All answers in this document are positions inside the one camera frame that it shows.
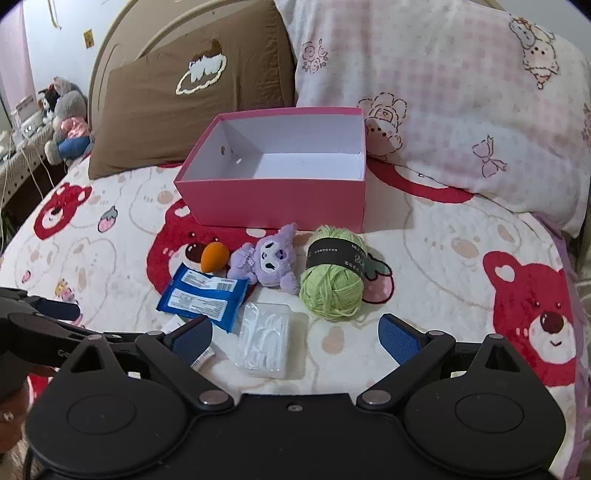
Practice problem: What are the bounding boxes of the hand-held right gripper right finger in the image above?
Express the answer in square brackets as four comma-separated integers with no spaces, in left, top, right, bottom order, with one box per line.
[358,313,529,414]

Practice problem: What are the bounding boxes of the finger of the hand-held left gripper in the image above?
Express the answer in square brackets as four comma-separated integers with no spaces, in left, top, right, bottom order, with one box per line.
[0,286,81,324]
[7,313,162,344]

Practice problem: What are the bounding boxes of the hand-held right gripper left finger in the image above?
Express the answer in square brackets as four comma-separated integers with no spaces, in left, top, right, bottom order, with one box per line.
[58,316,236,414]

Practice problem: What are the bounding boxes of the blue wipes packet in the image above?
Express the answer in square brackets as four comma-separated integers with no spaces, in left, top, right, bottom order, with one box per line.
[156,264,249,333]

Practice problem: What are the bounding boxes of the clear floss pick box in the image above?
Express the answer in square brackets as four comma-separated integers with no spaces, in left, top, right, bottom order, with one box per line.
[235,302,293,377]

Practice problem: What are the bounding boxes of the orange makeup sponge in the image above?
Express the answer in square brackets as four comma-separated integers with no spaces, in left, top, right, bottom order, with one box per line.
[200,243,230,274]

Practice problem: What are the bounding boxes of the green yarn ball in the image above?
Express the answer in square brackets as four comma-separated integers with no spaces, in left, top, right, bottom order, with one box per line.
[299,224,370,321]

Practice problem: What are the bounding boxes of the purple plush toy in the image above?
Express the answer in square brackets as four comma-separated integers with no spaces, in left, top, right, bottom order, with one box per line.
[225,224,311,296]

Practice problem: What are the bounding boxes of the pink cardboard box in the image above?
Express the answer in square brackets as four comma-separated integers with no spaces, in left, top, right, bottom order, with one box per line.
[174,106,368,232]

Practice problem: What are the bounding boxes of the person's left hand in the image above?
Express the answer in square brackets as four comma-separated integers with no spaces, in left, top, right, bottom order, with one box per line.
[0,362,58,462]

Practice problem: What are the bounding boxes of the bear printed blanket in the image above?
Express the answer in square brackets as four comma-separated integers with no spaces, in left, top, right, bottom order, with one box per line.
[0,157,585,480]

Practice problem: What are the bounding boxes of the bedside table with lace cloth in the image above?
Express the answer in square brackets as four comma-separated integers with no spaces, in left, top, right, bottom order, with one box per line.
[0,120,61,204]

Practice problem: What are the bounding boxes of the white bedside device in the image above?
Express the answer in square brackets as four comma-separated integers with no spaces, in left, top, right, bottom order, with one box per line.
[14,95,43,134]

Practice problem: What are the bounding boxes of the grey teddy bear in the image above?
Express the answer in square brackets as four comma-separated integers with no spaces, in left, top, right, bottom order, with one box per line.
[45,78,93,166]

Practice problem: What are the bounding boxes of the black and white plush toy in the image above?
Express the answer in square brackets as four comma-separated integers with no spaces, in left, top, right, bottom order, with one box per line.
[37,88,61,116]

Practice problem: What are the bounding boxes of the brown pillow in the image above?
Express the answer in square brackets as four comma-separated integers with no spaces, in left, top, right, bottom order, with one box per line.
[88,0,296,181]

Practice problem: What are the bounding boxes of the pink checked pillow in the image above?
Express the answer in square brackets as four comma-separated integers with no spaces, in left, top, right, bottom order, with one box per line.
[272,0,591,238]

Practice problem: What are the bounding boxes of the pink curtain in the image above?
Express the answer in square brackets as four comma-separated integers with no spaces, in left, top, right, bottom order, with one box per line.
[0,9,35,112]

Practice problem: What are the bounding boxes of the white cable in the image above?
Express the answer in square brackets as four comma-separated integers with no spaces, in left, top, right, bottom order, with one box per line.
[0,138,54,204]

